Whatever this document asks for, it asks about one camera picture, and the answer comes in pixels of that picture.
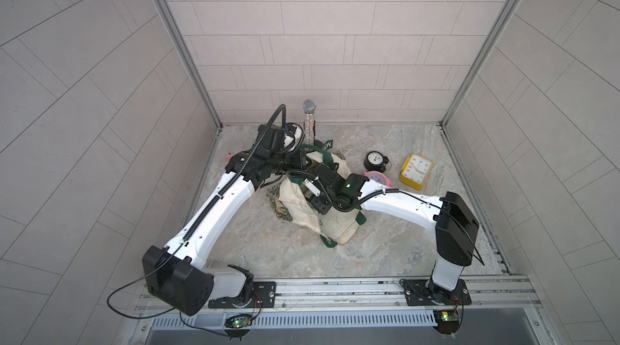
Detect canvas bag with green handles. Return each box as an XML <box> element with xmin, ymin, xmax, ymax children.
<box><xmin>268</xmin><ymin>138</ymin><xmax>367</xmax><ymax>249</ymax></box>

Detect pink twin-bell alarm clock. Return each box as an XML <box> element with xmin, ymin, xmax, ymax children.
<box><xmin>364</xmin><ymin>171</ymin><xmax>393</xmax><ymax>188</ymax></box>

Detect small black alarm clock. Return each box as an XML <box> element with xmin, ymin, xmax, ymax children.
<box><xmin>363</xmin><ymin>151</ymin><xmax>390</xmax><ymax>173</ymax></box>

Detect yellow square alarm clock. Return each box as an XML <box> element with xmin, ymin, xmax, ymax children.
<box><xmin>399</xmin><ymin>154</ymin><xmax>434</xmax><ymax>190</ymax></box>

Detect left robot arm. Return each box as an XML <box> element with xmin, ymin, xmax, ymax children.
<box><xmin>142</xmin><ymin>151</ymin><xmax>308</xmax><ymax>316</ymax></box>

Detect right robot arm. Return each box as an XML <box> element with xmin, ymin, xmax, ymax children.
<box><xmin>299</xmin><ymin>164</ymin><xmax>484</xmax><ymax>304</ymax></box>

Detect pink pig toy with hat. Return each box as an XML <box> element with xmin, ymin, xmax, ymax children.
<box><xmin>227</xmin><ymin>153</ymin><xmax>238</xmax><ymax>163</ymax></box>

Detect rhinestone stand with black base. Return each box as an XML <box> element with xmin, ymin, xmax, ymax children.
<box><xmin>303</xmin><ymin>99</ymin><xmax>324</xmax><ymax>147</ymax></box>

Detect left green circuit board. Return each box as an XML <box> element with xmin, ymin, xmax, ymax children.
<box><xmin>224</xmin><ymin>314</ymin><xmax>253</xmax><ymax>330</ymax></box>

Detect right circuit board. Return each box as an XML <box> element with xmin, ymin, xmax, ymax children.
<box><xmin>433</xmin><ymin>309</ymin><xmax>462</xmax><ymax>335</ymax></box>

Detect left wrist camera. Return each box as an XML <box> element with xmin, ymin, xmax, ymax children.
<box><xmin>256</xmin><ymin>122</ymin><xmax>305</xmax><ymax>156</ymax></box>

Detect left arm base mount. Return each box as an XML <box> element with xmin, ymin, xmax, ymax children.
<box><xmin>208</xmin><ymin>281</ymin><xmax>277</xmax><ymax>309</ymax></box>

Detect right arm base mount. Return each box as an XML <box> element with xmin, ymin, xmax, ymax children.
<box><xmin>399</xmin><ymin>278</ymin><xmax>471</xmax><ymax>306</ymax></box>

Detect aluminium rail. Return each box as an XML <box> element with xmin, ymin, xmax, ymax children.
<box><xmin>130</xmin><ymin>274</ymin><xmax>541</xmax><ymax>317</ymax></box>

